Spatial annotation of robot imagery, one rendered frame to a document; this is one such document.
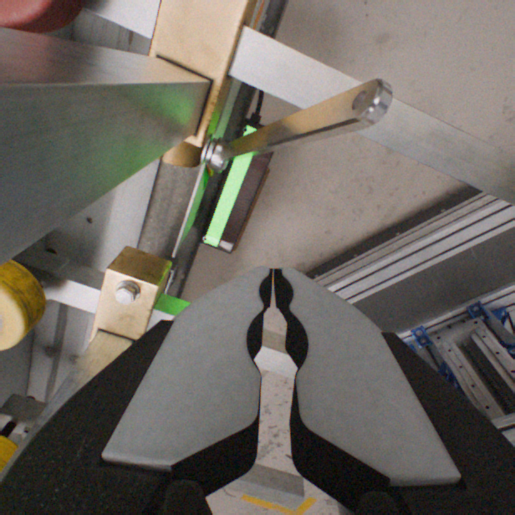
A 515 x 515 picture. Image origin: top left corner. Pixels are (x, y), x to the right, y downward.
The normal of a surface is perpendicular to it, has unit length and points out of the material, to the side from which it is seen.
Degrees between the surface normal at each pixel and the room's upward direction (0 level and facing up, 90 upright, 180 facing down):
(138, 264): 90
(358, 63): 0
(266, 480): 90
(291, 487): 90
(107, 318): 0
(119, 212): 0
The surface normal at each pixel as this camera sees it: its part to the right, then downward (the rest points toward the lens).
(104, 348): 0.38, -0.81
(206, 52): -0.04, 0.46
